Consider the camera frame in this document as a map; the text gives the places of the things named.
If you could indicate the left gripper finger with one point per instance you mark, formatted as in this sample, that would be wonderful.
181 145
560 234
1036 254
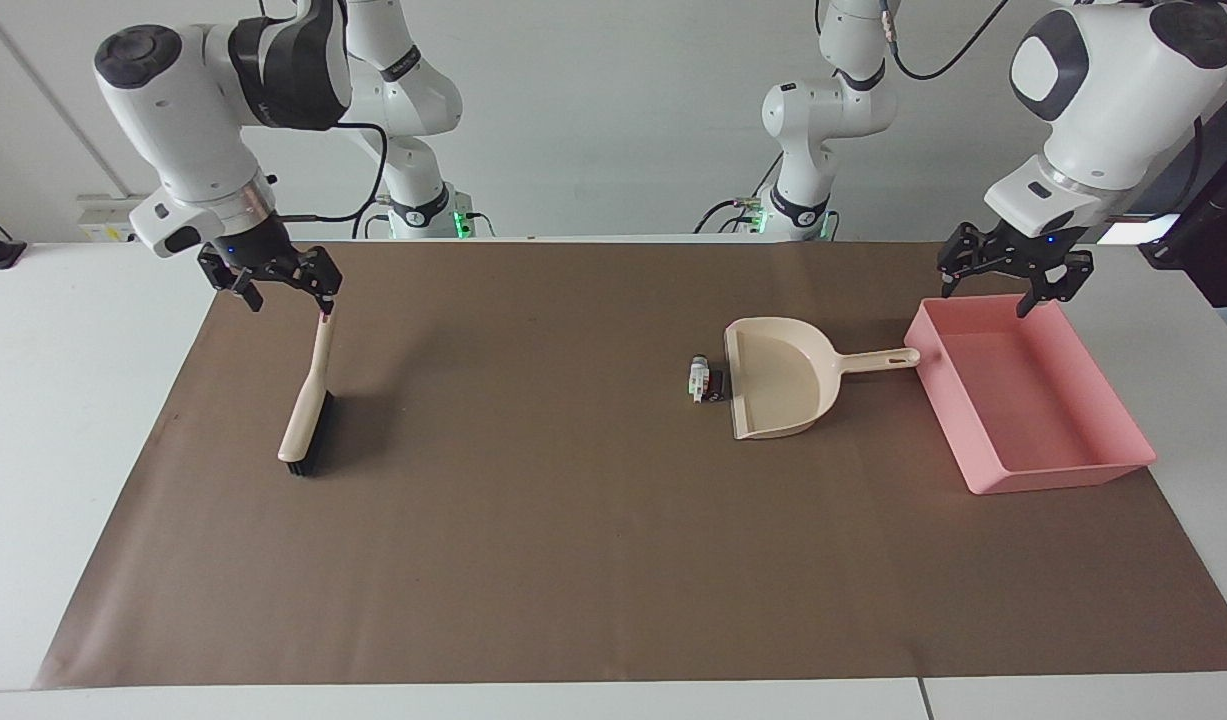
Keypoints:
963 255
1058 278

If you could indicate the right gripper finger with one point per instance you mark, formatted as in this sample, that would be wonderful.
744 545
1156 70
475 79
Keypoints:
235 280
318 275

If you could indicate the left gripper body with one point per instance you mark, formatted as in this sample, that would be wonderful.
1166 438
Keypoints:
1035 250

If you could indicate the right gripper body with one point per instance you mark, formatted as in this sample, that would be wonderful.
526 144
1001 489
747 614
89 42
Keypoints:
256 250

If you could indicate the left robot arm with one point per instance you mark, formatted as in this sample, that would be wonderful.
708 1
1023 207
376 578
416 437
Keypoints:
1108 90

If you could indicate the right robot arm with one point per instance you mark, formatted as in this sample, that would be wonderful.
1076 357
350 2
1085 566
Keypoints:
178 110

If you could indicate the pink plastic bin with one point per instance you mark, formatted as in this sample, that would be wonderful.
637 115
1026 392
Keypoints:
1023 400

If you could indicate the beige brush with black bristles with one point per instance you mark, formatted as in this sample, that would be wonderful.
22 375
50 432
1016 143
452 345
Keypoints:
306 400

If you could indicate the beige plastic dustpan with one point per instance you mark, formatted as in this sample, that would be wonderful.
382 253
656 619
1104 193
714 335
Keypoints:
778 380

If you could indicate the small black electronic part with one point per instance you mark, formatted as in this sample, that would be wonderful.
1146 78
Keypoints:
714 386

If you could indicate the white and green battery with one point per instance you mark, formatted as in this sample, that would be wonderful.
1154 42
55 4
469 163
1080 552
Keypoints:
697 380

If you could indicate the white wall socket box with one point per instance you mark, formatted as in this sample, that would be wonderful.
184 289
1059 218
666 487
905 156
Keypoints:
106 218

